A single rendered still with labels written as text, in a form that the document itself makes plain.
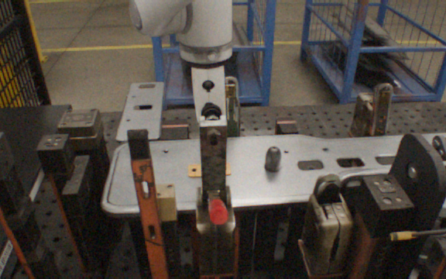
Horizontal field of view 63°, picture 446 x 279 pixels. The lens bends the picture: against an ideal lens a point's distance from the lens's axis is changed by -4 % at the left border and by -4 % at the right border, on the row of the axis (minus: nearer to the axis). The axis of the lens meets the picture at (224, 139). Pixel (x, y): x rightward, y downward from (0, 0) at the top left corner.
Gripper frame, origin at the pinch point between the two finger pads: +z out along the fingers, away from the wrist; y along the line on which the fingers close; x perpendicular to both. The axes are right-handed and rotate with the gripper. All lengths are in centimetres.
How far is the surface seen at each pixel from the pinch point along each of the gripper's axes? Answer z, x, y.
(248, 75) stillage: 89, -41, 224
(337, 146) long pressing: 8.4, -27.7, 5.9
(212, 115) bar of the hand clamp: -12.5, -0.1, -13.9
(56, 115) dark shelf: 4.5, 34.7, 19.5
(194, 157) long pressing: 8.1, 3.1, 4.8
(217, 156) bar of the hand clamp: -7.5, -0.4, -16.4
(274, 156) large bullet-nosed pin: 4.6, -12.2, -1.0
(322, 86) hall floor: 106, -108, 232
